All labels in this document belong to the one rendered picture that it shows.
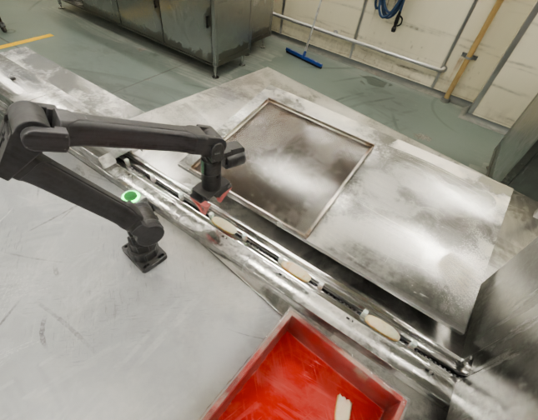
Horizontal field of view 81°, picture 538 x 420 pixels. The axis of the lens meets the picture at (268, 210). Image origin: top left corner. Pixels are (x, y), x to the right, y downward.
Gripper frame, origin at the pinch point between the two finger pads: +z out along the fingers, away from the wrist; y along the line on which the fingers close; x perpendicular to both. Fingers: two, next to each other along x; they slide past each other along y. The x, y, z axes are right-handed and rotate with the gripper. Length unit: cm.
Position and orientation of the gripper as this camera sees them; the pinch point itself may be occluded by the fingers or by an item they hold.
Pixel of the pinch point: (211, 206)
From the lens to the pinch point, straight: 102.2
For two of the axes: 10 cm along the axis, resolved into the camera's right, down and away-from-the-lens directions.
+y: 5.6, -5.5, 6.1
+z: -1.2, 6.8, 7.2
